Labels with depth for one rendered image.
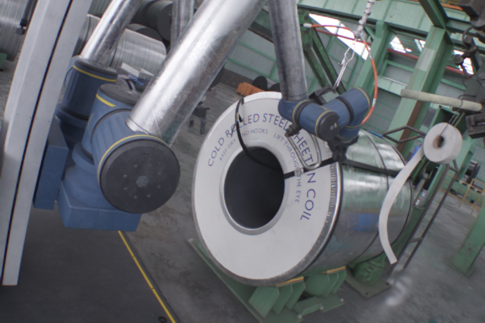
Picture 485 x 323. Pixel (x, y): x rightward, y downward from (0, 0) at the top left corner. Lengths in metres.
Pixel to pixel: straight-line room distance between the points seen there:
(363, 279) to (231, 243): 1.73
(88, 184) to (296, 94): 0.79
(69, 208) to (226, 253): 1.36
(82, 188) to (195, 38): 0.59
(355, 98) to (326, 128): 0.17
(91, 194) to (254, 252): 1.22
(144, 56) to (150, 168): 5.92
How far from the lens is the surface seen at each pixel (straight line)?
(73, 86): 1.49
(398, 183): 1.48
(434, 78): 7.53
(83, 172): 1.15
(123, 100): 1.05
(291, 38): 1.23
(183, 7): 1.61
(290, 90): 1.29
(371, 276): 3.57
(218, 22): 0.84
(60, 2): 1.07
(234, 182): 2.36
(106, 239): 1.87
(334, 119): 1.22
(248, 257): 2.13
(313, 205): 1.84
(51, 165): 1.20
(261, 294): 2.35
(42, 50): 1.08
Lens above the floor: 1.38
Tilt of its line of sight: 10 degrees down
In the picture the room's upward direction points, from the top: 23 degrees clockwise
